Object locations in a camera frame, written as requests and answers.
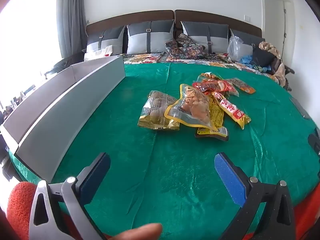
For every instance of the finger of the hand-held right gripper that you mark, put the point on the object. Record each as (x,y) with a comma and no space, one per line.
(315,143)

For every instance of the floral bedsheet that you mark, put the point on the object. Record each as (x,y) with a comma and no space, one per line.
(147,58)

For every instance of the beige patterned cloth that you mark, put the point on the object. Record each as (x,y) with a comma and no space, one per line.
(268,47)

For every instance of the pile of small wrappers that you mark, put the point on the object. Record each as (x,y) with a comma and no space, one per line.
(221,55)

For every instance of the gold snack packet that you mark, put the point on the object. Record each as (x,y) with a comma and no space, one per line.
(155,107)

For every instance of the small dark patterned pillow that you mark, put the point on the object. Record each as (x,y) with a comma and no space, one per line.
(185,40)

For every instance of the yellow-edged clear snack packet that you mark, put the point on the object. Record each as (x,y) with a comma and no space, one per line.
(192,105)

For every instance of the person's left hand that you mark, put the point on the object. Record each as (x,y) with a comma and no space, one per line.
(142,232)

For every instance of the clear brown bread packet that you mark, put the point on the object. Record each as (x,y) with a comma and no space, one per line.
(226,86)

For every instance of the dark wooden chair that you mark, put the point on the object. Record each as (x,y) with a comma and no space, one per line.
(287,70)

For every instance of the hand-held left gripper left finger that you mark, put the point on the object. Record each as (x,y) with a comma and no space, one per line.
(97,175)

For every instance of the brown headboard panel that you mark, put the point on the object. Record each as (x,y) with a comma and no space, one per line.
(130,16)
(217,17)

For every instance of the black bag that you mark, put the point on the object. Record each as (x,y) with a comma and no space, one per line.
(262,56)

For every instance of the yellow noodle snack packet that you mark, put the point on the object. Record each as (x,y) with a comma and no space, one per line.
(216,112)

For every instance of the clear orange-rimmed snack packet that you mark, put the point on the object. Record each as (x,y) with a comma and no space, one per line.
(210,76)

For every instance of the white wall switch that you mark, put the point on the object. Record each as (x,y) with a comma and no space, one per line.
(247,18)

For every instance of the red fuzzy cloth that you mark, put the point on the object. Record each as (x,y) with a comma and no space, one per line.
(20,205)

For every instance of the long grey box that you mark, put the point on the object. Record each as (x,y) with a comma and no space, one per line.
(62,110)

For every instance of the green bedspread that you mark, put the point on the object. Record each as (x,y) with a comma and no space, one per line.
(160,167)

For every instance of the black chair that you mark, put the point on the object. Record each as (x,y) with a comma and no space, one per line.
(62,65)

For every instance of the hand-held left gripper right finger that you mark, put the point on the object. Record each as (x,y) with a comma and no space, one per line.
(228,177)

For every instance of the clear plastic bag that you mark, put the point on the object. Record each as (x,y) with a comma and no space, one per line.
(235,47)

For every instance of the red yellow long snack packet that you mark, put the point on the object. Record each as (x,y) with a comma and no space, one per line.
(232,111)

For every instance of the white door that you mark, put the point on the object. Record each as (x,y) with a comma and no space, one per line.
(275,17)

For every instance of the orange snack packet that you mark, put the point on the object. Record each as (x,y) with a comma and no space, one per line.
(245,86)

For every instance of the large dark patterned pillow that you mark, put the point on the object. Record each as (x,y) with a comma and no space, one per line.
(185,51)

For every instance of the grey curtain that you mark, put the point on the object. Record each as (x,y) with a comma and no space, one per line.
(71,17)

